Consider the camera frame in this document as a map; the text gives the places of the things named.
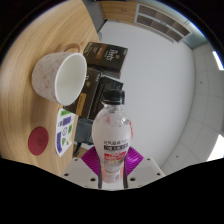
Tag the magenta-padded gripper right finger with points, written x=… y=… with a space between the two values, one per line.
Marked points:
x=146 y=170

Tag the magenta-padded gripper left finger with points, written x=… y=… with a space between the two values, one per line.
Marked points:
x=80 y=170

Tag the clear bottle with black cap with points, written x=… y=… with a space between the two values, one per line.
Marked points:
x=112 y=133

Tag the white printed leaflet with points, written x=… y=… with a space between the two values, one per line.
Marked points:
x=65 y=131

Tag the flat round red coaster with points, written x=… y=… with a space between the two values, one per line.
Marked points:
x=38 y=141

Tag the black box with yellow label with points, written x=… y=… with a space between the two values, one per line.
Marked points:
x=83 y=96

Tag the rectangular ceiling light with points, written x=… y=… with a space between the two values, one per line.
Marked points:
x=219 y=60
x=217 y=148

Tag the black box with grey panel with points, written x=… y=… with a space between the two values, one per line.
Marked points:
x=106 y=83

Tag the white speckled mug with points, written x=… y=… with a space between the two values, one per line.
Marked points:
x=68 y=78

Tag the dark brown upright box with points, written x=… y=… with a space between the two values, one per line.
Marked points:
x=105 y=56

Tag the wooden cabinet with glass doors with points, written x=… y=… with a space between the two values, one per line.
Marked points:
x=156 y=21

